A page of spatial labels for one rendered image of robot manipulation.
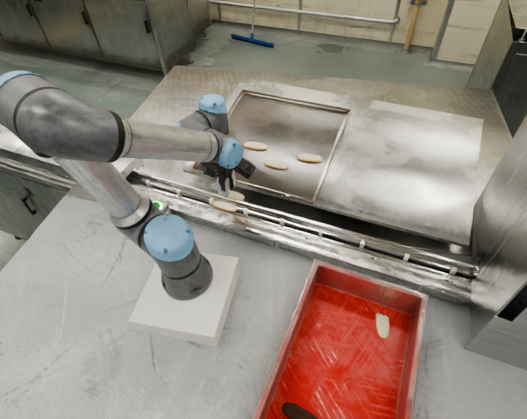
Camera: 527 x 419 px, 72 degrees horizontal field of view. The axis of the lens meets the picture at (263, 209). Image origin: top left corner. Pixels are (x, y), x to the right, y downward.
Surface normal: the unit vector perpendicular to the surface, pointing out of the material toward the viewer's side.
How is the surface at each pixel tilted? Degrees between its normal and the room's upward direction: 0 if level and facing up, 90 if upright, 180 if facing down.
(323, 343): 0
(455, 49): 90
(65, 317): 0
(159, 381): 0
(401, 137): 10
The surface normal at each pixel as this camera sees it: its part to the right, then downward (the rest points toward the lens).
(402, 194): -0.09, -0.55
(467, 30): -0.38, 0.68
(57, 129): 0.27, 0.27
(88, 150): 0.41, 0.66
